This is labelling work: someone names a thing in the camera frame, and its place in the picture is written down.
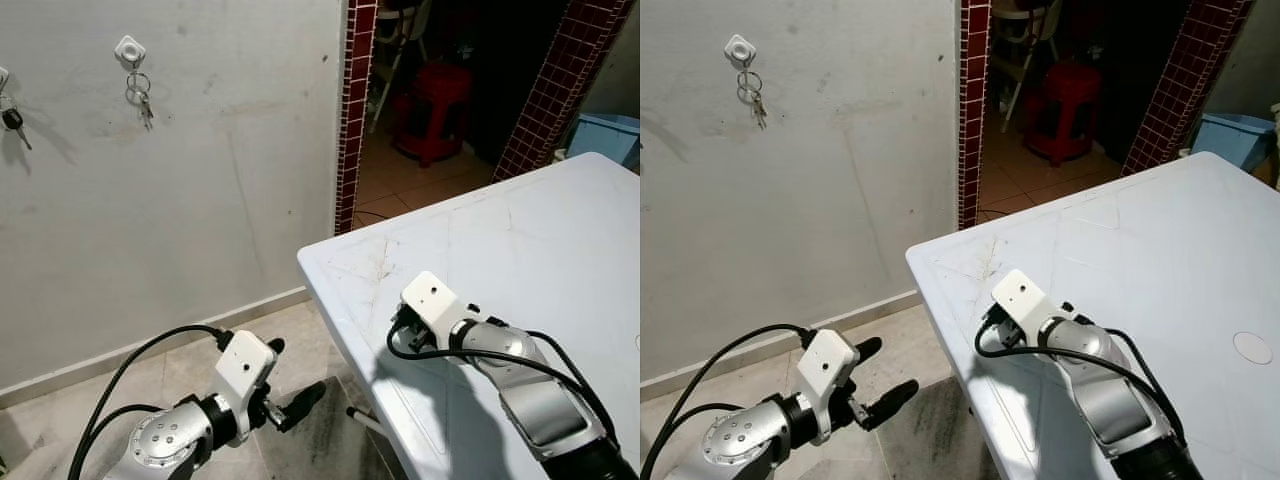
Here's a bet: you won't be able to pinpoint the grey metal table leg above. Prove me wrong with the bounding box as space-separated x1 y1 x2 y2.
345 405 391 438

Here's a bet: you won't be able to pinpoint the white plastic table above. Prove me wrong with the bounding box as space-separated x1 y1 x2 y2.
297 152 641 480
905 152 1280 480

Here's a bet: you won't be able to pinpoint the red tiled pillar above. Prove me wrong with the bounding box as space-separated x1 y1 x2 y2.
1120 0 1256 179
492 0 638 184
333 0 379 236
955 0 993 231

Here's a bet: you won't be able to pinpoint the red plastic stool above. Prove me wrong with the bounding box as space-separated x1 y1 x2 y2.
390 62 474 168
1022 62 1103 168

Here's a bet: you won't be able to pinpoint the white plastic chair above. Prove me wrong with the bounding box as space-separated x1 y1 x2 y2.
366 0 433 134
992 0 1063 109

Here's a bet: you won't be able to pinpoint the blue plastic bin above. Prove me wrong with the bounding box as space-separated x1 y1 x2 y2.
567 112 641 173
1190 112 1280 173

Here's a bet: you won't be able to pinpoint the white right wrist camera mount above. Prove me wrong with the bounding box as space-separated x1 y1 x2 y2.
400 270 471 346
990 268 1063 346

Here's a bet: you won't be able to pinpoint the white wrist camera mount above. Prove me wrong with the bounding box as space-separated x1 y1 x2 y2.
990 268 1063 346
797 328 863 446
400 270 471 346
212 330 279 446

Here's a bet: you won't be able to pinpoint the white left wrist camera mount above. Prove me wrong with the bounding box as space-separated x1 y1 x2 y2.
212 330 279 446
797 328 863 446

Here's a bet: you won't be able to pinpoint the silver keys on ring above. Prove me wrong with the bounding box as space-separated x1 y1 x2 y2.
737 68 769 131
125 68 156 131

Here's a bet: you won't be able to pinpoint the black car key on ring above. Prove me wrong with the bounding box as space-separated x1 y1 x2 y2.
0 92 33 151

